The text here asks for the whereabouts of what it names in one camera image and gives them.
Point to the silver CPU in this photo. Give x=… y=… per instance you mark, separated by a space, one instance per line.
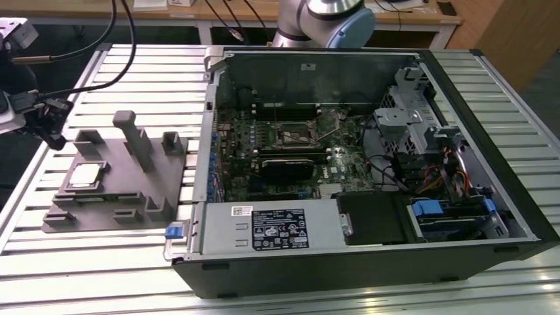
x=87 y=175

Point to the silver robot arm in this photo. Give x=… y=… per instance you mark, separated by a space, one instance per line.
x=324 y=19

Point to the CPU socket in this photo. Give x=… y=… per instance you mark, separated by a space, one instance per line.
x=299 y=136

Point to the grey parts rack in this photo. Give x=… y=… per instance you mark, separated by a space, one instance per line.
x=131 y=170

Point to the wooden desk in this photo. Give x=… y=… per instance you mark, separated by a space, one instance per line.
x=65 y=10

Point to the white paper pad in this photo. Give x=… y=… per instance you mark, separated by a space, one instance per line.
x=148 y=5

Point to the blue case latch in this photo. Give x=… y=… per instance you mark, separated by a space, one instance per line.
x=173 y=230

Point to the small white box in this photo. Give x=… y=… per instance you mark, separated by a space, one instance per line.
x=181 y=2

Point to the grey power supply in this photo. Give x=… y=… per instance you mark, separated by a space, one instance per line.
x=219 y=229

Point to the black graphics card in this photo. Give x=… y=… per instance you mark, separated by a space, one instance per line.
x=288 y=172

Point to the silver chipset heatsink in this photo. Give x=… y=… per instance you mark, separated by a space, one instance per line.
x=332 y=190

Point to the green motherboard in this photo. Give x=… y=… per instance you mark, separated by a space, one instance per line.
x=349 y=154

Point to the black PC case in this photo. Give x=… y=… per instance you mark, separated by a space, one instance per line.
x=305 y=279

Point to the metal drive cage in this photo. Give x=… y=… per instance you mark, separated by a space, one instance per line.
x=393 y=119

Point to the black plastic shroud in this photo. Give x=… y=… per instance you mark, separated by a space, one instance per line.
x=372 y=216

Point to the hard disk in blue carrier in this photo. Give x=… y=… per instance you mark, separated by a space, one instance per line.
x=427 y=208

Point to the small black device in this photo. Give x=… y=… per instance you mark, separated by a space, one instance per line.
x=447 y=8

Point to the wooden cabinet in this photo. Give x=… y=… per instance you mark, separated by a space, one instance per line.
x=516 y=33

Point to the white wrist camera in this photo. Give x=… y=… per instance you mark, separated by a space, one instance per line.
x=8 y=111

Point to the grey camera box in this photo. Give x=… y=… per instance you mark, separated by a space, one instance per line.
x=17 y=33

